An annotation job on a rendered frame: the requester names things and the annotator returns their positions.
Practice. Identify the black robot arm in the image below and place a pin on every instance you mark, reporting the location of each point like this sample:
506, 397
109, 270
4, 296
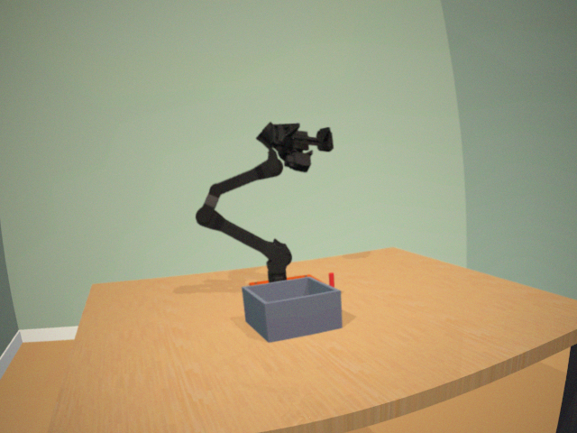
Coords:
278, 254

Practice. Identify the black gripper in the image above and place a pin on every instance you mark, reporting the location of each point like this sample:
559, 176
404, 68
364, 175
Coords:
289, 137

